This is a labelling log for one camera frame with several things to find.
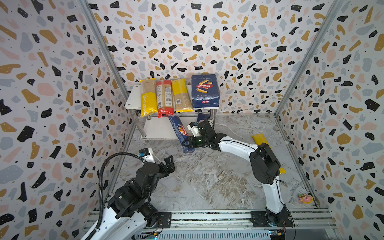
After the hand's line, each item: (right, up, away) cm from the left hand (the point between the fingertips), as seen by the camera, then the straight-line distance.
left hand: (166, 158), depth 69 cm
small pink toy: (+70, -23, +9) cm, 74 cm away
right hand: (+4, +6, +17) cm, 18 cm away
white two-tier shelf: (-15, +14, +38) cm, 43 cm away
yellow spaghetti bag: (+58, +6, +38) cm, 70 cm away
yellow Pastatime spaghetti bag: (-11, +26, +7) cm, 29 cm away
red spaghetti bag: (-2, +28, +7) cm, 29 cm away
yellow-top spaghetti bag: (+6, +29, +9) cm, 31 cm away
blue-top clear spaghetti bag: (+16, +22, +41) cm, 49 cm away
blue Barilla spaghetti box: (+4, +10, +19) cm, 22 cm away
